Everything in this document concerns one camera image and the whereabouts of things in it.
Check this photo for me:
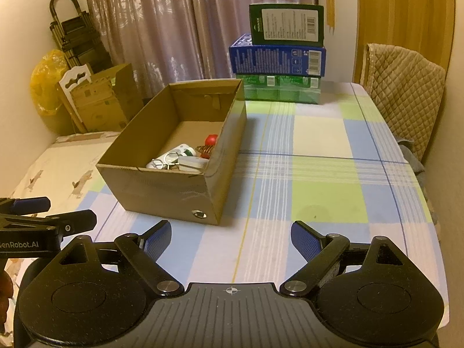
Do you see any brown cardboard box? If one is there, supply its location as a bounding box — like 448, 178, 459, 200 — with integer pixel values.
96, 79, 248, 225

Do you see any light green carton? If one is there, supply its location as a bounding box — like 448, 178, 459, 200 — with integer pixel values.
235, 73, 322, 105

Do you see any printed bed sheet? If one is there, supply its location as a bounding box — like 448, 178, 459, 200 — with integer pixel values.
7, 130, 126, 233

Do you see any yellow paper strip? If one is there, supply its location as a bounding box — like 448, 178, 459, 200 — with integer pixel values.
325, 0, 335, 35

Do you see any blue carton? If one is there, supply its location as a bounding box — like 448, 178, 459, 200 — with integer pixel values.
229, 33, 327, 77

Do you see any checked tablecloth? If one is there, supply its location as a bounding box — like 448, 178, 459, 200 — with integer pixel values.
78, 81, 450, 310

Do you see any grey towel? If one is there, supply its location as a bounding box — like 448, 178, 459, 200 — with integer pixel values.
399, 136, 430, 204

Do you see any dark green carton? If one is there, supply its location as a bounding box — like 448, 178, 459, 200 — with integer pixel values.
249, 3, 325, 48

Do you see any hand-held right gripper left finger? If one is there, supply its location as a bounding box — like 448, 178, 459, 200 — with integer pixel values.
60, 220, 184, 296

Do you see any black folding cart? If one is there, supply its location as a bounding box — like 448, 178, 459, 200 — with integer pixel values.
49, 0, 113, 74

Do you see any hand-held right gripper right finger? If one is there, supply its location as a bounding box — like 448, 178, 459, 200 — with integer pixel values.
280, 220, 405, 296

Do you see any white carved chair back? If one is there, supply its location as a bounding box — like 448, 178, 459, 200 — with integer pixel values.
58, 62, 95, 133

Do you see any metal wire puzzle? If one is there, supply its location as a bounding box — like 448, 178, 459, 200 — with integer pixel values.
150, 152, 180, 171

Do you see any chair with quilted beige cover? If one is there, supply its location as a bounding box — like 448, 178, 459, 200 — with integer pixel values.
363, 43, 446, 162

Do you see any person's left hand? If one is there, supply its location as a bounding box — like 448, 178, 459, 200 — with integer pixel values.
0, 273, 14, 329

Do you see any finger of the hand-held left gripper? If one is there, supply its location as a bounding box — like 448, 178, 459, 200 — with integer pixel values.
0, 197, 51, 214
0, 209, 98, 233

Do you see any pale patterned curtain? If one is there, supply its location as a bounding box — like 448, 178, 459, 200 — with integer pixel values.
81, 0, 320, 97

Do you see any clear plastic cup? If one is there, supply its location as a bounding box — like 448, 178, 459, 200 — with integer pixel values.
179, 156, 206, 173

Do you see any wooden door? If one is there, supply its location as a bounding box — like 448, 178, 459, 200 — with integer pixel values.
353, 0, 455, 84

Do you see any yellow plastic bag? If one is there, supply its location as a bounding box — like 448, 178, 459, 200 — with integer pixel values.
30, 49, 70, 135

